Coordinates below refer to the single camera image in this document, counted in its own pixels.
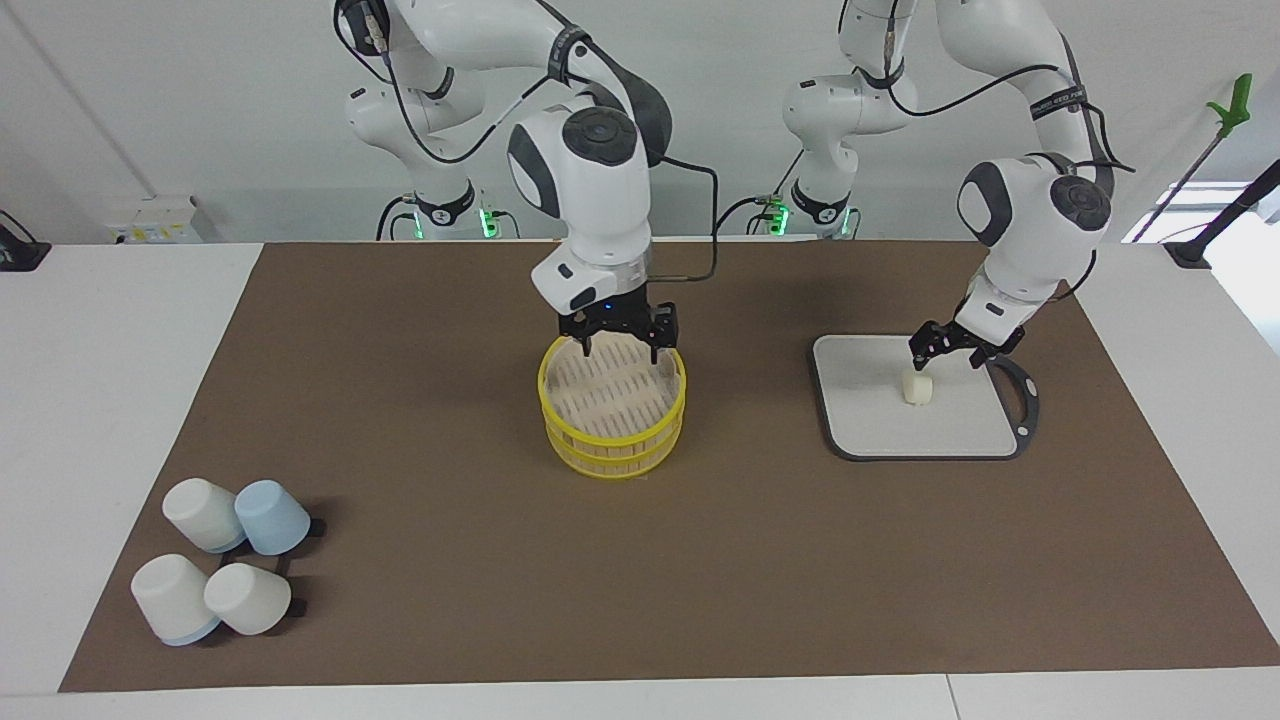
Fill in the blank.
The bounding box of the thin rod with green tip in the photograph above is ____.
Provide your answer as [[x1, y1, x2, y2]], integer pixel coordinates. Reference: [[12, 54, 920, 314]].
[[1130, 73, 1254, 244]]

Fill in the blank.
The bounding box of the black pole with base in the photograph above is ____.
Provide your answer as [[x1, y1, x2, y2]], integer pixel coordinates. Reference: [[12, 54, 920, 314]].
[[1165, 158, 1280, 269]]

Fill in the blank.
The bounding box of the yellow rimmed bamboo steamer lid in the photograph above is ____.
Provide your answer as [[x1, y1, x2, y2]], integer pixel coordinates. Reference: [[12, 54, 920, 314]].
[[537, 335, 688, 447]]

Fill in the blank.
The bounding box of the brown table mat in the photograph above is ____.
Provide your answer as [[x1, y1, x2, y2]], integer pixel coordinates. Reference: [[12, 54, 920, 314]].
[[58, 240, 1280, 693]]

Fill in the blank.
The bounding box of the light blue cup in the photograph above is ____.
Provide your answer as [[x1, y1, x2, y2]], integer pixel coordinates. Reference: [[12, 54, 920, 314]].
[[234, 480, 312, 556]]

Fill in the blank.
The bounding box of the black left base cable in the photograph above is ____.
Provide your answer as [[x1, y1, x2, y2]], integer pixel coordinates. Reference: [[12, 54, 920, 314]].
[[712, 150, 806, 237]]

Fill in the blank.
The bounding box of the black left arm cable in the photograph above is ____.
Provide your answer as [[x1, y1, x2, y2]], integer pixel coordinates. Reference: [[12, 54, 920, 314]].
[[840, 0, 1136, 301]]

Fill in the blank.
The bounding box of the yellow rimmed bamboo steamer base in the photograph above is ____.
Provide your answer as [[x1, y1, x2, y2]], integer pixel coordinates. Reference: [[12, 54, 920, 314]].
[[545, 405, 686, 481]]

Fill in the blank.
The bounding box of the white cup with blue rim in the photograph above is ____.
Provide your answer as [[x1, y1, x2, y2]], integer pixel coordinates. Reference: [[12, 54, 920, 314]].
[[131, 553, 223, 647]]

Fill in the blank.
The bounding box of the white wall socket box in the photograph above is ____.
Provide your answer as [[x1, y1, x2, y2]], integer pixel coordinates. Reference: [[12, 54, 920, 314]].
[[107, 195, 204, 244]]

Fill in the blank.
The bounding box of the black clamp mount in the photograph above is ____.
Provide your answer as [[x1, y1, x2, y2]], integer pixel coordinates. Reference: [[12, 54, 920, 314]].
[[0, 210, 51, 273]]

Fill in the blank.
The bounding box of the black cup rack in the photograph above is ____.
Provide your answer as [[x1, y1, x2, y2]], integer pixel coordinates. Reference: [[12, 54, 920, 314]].
[[215, 517, 328, 621]]

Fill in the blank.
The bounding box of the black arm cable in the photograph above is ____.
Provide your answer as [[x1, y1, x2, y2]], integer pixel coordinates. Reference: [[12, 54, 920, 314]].
[[840, 0, 1136, 301], [335, 0, 721, 283]]

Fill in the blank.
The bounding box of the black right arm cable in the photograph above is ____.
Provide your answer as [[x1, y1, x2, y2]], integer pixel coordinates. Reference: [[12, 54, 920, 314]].
[[335, 0, 721, 283]]

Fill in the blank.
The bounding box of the grey cutting board black rim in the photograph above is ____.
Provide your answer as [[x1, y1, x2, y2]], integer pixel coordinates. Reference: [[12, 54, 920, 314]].
[[808, 333, 1041, 462]]

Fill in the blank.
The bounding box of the plain white cup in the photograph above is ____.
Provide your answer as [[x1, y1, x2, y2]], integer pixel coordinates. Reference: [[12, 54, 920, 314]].
[[162, 478, 248, 554], [204, 563, 293, 637]]

